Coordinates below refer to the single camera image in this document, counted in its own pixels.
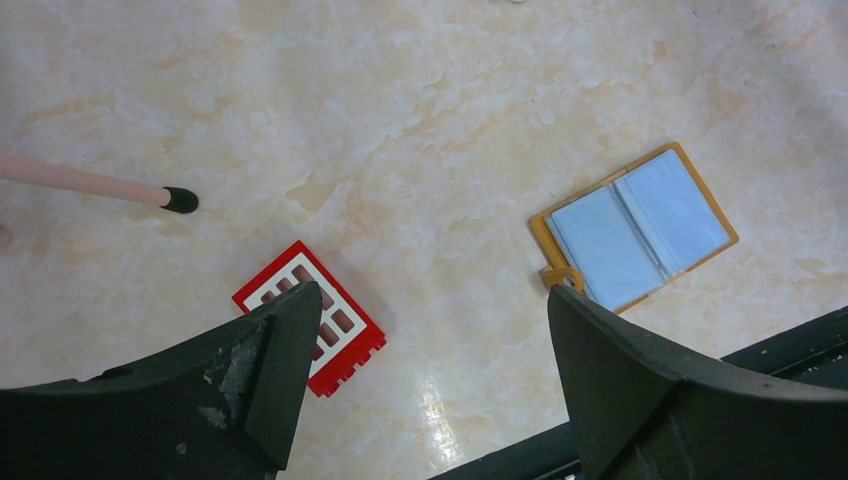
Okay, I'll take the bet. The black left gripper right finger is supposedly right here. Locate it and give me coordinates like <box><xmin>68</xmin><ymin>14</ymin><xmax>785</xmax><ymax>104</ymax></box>
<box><xmin>548</xmin><ymin>285</ymin><xmax>847</xmax><ymax>479</ymax></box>

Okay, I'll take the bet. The red white grid card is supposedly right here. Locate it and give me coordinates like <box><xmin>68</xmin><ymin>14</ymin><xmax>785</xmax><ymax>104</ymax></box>
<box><xmin>232</xmin><ymin>240</ymin><xmax>386</xmax><ymax>397</ymax></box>

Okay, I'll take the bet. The pink perforated music stand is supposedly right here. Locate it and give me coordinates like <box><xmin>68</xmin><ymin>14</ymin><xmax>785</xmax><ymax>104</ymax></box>
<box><xmin>1</xmin><ymin>154</ymin><xmax>199</xmax><ymax>214</ymax></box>

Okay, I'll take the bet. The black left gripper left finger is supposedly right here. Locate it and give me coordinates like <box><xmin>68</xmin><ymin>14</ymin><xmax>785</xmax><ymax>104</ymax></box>
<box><xmin>1</xmin><ymin>282</ymin><xmax>322</xmax><ymax>479</ymax></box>

